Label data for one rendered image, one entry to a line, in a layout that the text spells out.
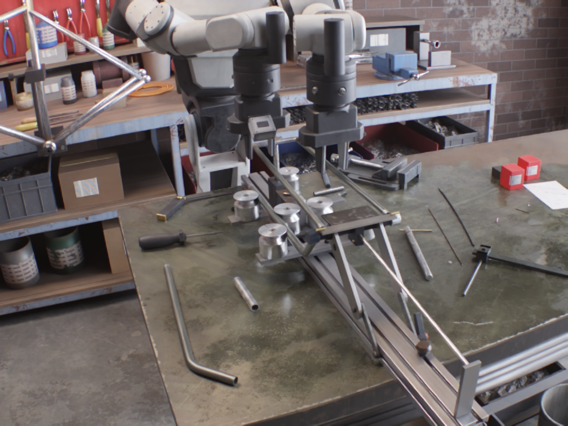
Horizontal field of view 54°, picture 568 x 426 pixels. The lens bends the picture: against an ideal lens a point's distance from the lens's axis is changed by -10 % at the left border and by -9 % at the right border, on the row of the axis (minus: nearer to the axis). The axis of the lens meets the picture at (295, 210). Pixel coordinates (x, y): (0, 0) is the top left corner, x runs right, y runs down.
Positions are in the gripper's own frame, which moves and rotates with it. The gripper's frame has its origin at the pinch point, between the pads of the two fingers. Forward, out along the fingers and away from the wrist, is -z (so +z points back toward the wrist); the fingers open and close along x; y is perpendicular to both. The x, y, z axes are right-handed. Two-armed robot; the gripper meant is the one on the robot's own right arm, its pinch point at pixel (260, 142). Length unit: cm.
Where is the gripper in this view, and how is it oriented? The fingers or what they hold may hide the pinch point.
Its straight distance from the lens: 119.2
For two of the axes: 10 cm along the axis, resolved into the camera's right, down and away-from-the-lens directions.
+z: -0.3, -8.9, -4.6
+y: -3.4, -4.2, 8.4
